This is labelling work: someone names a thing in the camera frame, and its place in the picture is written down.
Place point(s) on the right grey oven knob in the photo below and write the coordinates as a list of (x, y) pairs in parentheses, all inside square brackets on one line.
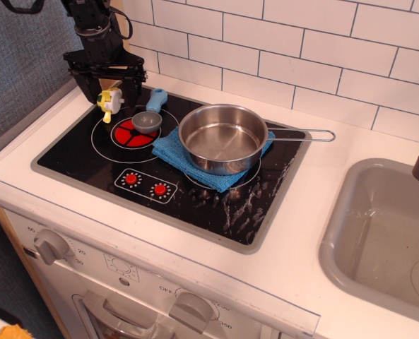
[(192, 311)]

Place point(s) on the white toy vegetable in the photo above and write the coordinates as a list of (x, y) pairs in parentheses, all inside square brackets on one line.
[(109, 102)]

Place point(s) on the left red stove knob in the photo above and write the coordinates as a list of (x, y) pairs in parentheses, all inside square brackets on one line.
[(131, 179)]

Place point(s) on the stainless steel pan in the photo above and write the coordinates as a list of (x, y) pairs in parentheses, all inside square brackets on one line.
[(231, 138)]

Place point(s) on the grey oven knob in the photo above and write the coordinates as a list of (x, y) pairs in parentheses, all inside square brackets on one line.
[(192, 311), (50, 246)]

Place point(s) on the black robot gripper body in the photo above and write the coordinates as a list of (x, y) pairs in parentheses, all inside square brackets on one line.
[(103, 56)]

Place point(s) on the grey oven door handle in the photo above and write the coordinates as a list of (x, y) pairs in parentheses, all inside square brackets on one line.
[(119, 317)]

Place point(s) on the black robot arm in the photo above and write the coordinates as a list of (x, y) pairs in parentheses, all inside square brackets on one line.
[(89, 14)]

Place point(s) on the red stove knob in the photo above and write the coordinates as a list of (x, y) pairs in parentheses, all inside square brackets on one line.
[(131, 179), (160, 190)]

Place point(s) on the grey sink basin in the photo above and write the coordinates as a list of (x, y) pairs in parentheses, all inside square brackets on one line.
[(371, 245)]

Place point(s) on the right red stove knob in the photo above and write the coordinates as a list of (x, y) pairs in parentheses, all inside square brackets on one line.
[(160, 190)]

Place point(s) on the blue cloth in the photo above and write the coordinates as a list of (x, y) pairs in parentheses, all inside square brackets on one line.
[(171, 150)]

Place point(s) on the left grey oven knob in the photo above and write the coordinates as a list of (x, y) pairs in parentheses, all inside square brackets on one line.
[(50, 246)]

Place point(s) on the orange object at corner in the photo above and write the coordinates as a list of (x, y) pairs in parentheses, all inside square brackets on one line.
[(14, 332)]

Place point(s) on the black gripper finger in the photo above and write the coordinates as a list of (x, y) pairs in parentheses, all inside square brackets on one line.
[(89, 86), (131, 90)]

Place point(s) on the blue and grey toy spoon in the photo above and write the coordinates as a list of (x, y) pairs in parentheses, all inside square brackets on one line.
[(150, 120)]

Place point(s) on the black toy stove top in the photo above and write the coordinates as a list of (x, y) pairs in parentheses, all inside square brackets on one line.
[(95, 157)]

